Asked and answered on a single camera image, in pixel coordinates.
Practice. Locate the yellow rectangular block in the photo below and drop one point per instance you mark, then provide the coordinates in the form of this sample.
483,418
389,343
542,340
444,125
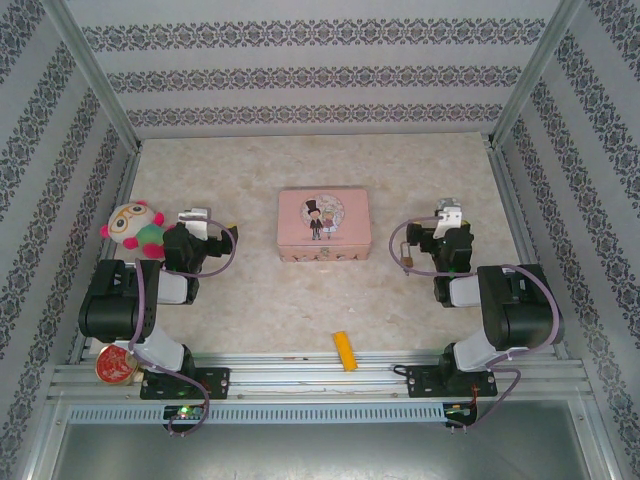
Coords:
346,352

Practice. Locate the brass padlock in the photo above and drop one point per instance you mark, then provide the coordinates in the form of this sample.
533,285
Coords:
408,261

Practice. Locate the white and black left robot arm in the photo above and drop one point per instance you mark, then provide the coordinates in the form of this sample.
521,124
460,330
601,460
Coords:
115,300

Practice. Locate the round red and gold tin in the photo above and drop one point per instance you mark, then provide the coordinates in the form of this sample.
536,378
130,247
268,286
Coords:
112,367

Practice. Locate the aluminium side rail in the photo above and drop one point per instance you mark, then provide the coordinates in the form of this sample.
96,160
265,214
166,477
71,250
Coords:
127,175
504,175

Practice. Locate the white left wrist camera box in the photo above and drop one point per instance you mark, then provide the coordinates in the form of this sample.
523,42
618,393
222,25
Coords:
195,225

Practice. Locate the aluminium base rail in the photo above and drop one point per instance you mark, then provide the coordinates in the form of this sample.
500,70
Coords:
300,382

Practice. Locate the grey metal panel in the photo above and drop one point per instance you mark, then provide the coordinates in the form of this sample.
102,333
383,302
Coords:
320,455

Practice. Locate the plush toy with glasses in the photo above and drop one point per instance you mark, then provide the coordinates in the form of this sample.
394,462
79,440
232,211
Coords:
132,225

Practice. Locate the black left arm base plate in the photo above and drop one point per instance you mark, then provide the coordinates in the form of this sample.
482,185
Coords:
215,382

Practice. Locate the pink cartoon tin box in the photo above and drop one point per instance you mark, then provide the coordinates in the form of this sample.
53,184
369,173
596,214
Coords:
325,220

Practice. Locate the aluminium frame post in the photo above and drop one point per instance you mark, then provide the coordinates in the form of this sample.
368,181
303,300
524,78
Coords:
535,75
96,75

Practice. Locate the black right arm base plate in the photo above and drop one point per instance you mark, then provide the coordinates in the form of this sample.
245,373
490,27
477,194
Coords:
420,382

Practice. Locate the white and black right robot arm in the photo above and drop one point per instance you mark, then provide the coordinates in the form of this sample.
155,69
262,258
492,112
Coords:
520,310

